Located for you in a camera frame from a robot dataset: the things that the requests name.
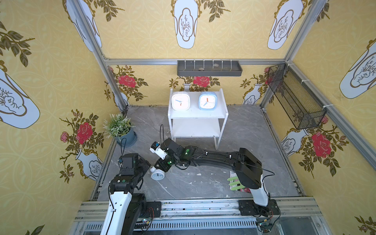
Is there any blue square alarm clock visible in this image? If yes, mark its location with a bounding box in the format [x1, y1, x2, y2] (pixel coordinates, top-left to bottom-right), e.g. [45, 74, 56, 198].
[198, 92, 218, 111]

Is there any white two-tier shelf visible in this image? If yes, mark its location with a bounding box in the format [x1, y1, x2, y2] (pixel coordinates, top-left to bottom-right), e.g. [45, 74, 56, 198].
[167, 89, 229, 150]

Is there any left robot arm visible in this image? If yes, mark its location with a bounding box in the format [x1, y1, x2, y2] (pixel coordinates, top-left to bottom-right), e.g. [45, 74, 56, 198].
[101, 153, 162, 235]

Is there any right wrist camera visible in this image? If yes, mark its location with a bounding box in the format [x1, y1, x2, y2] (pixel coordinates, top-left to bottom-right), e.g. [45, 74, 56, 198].
[150, 142, 167, 160]

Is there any white twin-bell clock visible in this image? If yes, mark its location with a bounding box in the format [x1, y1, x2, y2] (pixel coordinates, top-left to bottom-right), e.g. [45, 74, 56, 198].
[150, 166, 165, 181]

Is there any potted green plant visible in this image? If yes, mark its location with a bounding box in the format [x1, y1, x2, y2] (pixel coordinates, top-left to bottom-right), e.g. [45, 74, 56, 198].
[103, 113, 137, 147]

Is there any green garden hand fork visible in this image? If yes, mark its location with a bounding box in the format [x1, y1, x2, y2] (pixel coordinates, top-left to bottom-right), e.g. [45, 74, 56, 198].
[227, 176, 246, 191]

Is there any floral seed packet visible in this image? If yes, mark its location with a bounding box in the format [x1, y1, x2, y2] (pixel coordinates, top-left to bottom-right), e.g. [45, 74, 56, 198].
[240, 188, 251, 193]

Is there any black wire mesh basket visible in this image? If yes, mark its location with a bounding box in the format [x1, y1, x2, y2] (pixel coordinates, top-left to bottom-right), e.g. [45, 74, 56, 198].
[266, 64, 327, 129]

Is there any white square alarm clock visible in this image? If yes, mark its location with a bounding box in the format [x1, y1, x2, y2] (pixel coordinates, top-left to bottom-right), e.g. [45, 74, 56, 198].
[171, 92, 191, 111]

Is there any grey wall tray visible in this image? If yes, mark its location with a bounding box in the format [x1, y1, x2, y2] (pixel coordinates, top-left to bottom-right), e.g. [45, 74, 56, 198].
[177, 60, 243, 77]

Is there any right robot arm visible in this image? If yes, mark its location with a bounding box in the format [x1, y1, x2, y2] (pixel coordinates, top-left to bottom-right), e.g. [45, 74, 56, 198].
[150, 138, 281, 219]

